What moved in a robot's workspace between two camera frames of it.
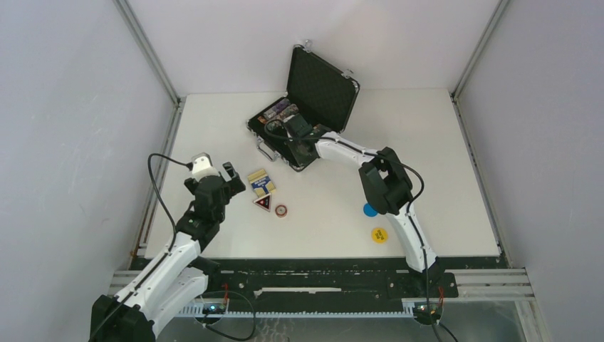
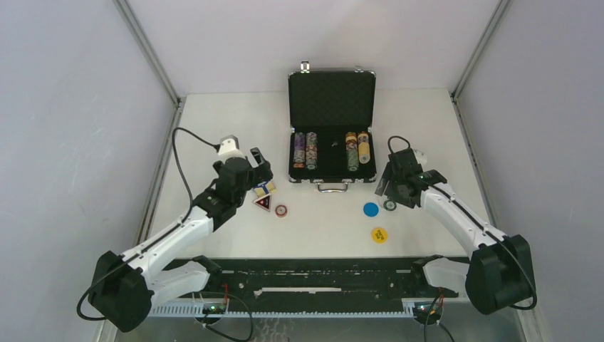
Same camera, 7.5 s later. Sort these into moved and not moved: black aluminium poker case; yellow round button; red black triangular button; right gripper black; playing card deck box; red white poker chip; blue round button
Moved: right gripper black; black aluminium poker case
Not moved: blue round button; yellow round button; playing card deck box; red white poker chip; red black triangular button
